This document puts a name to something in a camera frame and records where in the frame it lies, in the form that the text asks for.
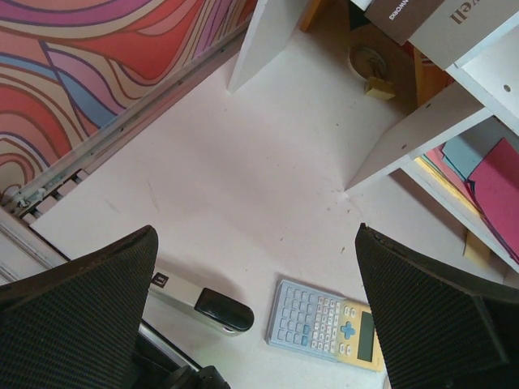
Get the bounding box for blue beige scientific calculator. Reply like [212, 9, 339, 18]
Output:
[266, 279, 384, 372]

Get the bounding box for brown Fredonia book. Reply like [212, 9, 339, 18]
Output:
[364, 0, 444, 45]

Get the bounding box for black white stapler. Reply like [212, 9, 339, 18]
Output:
[149, 267, 255, 336]

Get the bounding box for coloured paper sheet stack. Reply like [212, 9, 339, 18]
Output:
[415, 138, 518, 261]

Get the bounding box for white wooden bookshelf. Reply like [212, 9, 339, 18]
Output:
[345, 25, 518, 271]

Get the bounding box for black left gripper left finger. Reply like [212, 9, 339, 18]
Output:
[1, 225, 158, 388]

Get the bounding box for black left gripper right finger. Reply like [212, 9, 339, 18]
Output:
[354, 224, 518, 388]

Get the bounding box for small white side shelf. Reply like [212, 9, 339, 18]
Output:
[228, 0, 309, 93]

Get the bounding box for grey Lonely One book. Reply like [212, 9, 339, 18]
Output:
[410, 0, 518, 70]

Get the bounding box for yellow sticky note pad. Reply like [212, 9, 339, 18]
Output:
[463, 231, 491, 268]

